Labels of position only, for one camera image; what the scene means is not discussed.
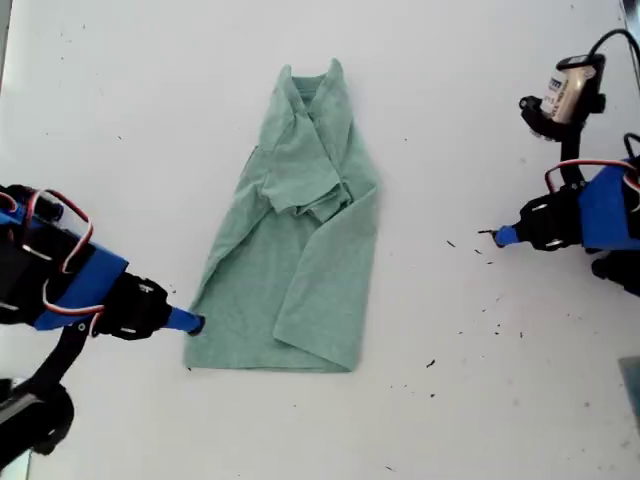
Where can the green t-shirt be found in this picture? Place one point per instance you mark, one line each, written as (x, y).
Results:
(300, 300)

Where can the black camera stalk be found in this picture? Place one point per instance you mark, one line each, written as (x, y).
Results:
(60, 355)
(572, 160)

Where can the black camera box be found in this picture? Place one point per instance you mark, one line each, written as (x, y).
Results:
(570, 95)
(40, 420)

